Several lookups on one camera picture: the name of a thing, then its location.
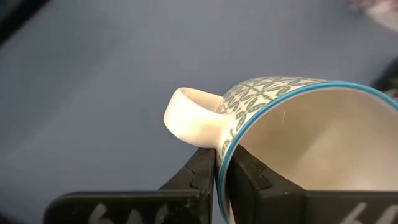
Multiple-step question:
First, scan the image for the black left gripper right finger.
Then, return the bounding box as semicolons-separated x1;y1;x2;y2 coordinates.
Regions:
226;144;398;224

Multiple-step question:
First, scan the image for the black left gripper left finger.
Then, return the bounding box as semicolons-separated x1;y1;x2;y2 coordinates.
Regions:
42;147;218;224

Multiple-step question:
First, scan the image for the grey table mat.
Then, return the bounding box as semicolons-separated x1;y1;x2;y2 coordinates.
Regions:
0;0;398;224

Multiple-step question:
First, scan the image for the teal patterned mug blue rim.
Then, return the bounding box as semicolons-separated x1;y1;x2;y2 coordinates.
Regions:
163;76;398;224

